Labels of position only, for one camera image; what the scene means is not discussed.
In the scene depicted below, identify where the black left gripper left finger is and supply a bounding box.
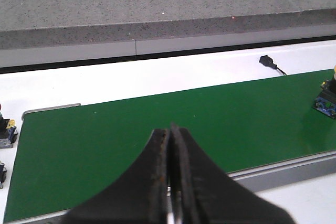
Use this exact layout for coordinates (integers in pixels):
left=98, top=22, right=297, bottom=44
left=62, top=129, right=168, bottom=223

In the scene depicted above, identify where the small black sensor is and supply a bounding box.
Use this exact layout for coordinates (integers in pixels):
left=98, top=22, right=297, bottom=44
left=259, top=55, right=278, bottom=70

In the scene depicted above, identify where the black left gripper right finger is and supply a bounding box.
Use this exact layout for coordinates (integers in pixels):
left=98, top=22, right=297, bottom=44
left=169, top=124, right=294, bottom=223

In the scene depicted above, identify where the yellow mushroom push button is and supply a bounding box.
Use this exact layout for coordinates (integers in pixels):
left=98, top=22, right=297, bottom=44
left=312, top=67, right=335, bottom=120

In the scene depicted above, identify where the left grey stone slab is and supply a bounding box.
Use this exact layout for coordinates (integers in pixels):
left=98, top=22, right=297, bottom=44
left=1, top=0, right=300, bottom=49

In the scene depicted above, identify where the aluminium conveyor frame rail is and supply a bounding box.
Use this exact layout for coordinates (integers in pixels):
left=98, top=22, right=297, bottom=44
left=4, top=102, right=335, bottom=222

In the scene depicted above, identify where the red mushroom push button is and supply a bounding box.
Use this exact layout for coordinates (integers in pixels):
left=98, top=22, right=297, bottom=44
left=0, top=113, right=18, bottom=148
left=0, top=162, right=7, bottom=189

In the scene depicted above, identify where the green conveyor belt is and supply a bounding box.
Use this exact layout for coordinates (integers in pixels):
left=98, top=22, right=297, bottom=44
left=4, top=70, right=335, bottom=222

